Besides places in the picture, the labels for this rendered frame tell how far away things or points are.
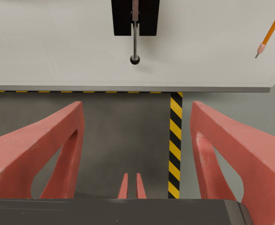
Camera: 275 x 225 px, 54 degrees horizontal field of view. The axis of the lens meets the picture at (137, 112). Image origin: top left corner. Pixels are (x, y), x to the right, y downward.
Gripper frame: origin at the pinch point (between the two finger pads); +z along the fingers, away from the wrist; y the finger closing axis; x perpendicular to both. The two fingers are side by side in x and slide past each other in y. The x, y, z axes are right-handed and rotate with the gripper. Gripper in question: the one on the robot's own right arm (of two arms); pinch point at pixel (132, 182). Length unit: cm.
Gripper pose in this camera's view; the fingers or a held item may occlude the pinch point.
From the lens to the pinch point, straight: 29.4
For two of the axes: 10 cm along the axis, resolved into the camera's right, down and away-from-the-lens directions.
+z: 0.0, -7.9, 6.2
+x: -0.2, 6.2, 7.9
